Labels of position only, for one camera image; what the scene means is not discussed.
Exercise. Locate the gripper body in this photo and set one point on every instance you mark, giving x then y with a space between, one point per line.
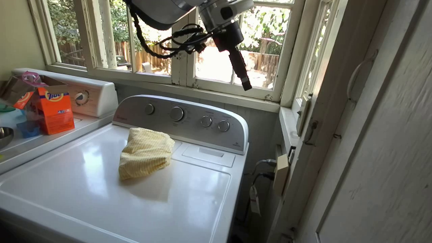
229 37

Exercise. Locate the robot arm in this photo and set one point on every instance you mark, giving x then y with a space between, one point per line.
158 11

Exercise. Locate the narrow white framed window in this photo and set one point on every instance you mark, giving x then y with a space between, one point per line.
312 50

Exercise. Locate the large silver washer knob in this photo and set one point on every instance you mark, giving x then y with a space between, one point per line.
177 113

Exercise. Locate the small silver washer knob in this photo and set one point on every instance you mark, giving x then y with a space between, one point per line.
149 109

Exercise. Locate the metal hook latch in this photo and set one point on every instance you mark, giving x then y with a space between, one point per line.
311 132

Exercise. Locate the large white framed window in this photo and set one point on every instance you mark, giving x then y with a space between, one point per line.
91 37

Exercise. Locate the yellow striped cloth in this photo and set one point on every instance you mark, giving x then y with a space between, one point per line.
145 153

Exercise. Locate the white dryer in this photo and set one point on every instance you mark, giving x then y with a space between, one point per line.
98 98

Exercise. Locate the dryer knob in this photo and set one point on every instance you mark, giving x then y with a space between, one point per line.
81 98

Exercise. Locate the white paper tag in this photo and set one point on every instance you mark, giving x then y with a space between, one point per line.
254 200

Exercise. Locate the white wooden door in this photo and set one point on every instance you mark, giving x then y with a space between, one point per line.
378 152

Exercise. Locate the orange detergent box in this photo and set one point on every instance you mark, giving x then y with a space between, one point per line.
55 113

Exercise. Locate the pink plastic bag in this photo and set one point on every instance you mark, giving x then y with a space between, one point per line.
31 78

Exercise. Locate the white washing machine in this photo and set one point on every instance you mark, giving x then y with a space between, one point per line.
101 202

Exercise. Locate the washing machine lid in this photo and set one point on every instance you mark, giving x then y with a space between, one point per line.
84 189

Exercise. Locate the green dish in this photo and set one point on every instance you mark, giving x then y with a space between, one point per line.
5 108

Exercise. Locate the metal bowl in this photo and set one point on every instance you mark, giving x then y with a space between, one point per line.
5 136

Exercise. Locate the cream wall socket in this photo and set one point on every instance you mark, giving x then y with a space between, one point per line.
280 173

